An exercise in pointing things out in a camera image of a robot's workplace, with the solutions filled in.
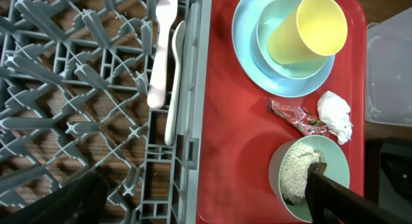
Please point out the light blue bowl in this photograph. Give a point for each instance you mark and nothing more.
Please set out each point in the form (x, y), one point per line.
(269, 19)

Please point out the black waste tray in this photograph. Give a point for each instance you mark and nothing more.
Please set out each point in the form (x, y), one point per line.
(388, 175)

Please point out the light blue plate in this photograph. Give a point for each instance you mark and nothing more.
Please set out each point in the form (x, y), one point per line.
(244, 20)

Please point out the white plastic spoon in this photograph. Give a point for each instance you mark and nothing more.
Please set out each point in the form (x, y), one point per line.
(177, 50)

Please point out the crumpled white tissue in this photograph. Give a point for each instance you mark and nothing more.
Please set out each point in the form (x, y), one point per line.
(334, 111)

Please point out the yellow plastic cup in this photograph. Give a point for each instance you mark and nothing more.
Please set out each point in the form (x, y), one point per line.
(315, 29)

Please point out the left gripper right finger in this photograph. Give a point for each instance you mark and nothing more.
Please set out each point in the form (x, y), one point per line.
(330, 202)

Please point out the red plastic tray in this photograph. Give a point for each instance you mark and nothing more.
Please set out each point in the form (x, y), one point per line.
(239, 134)

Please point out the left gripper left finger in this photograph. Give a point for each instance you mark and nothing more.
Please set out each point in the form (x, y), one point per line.
(81, 201)

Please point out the white plastic fork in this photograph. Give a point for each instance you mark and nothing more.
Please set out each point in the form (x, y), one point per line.
(166, 12)

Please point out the rice and food scraps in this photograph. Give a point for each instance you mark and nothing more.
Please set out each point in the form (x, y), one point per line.
(294, 171)

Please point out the grey dishwasher rack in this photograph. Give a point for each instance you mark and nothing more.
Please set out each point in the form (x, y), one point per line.
(74, 80)

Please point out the clear plastic bin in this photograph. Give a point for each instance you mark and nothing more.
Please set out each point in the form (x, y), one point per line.
(388, 71)

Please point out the red candy wrapper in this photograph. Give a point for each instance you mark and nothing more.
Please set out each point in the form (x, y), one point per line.
(300, 117)

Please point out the green bowl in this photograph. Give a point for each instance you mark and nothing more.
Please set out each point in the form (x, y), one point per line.
(337, 169)

